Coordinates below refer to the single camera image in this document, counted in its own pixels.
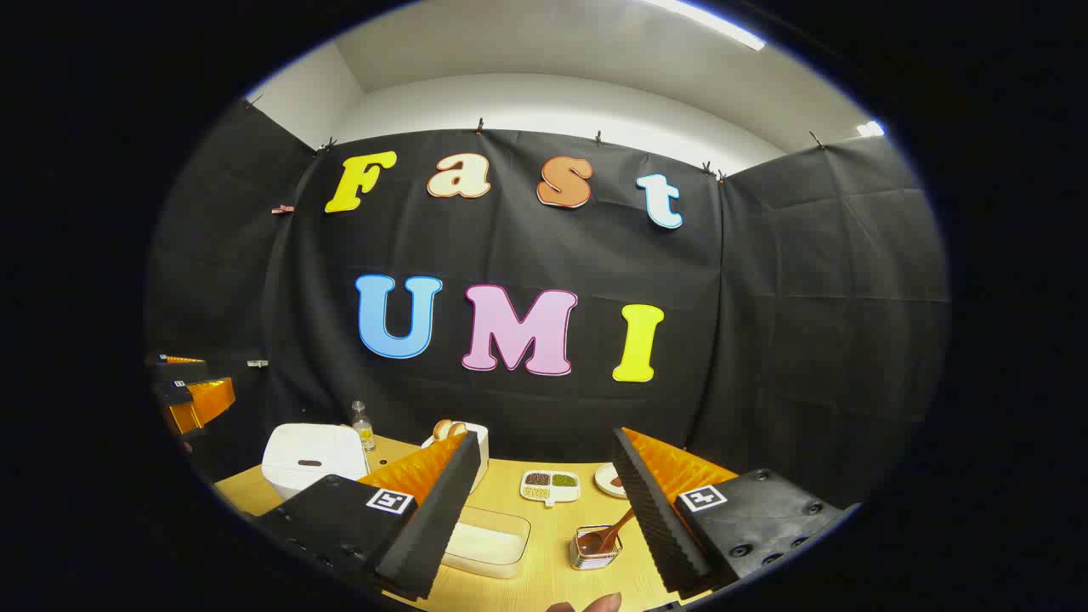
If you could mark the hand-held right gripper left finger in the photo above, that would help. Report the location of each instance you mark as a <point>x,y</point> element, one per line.
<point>425,527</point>

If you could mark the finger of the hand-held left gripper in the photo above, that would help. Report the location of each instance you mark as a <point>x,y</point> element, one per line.
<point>180,371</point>
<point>204,404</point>

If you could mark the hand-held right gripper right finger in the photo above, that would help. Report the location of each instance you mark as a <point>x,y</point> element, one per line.
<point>659,527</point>

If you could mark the brown wooden spoon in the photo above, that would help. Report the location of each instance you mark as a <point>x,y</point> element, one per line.
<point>619,525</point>

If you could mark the white uncooked rice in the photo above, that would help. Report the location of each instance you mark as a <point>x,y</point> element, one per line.
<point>484,540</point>

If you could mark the clear plastic rice container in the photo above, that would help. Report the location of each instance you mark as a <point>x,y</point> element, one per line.
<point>489,569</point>

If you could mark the white rice cooker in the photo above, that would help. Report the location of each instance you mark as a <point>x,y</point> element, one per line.
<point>310,450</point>

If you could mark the small white plate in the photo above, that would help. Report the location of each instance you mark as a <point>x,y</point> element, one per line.
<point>603,486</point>

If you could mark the white toaster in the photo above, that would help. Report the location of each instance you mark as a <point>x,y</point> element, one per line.
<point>482,455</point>

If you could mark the white divided grain dish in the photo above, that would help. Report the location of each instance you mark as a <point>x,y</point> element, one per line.
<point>550,486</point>

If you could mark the small glass bottle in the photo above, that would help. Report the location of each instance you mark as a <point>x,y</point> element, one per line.
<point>362,429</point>

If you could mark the black backdrop cloth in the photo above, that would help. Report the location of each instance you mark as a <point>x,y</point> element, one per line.
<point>510,246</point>

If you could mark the short ceiling light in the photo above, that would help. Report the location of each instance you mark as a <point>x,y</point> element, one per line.
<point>870,129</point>

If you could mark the long ceiling light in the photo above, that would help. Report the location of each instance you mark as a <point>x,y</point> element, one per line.
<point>714,21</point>

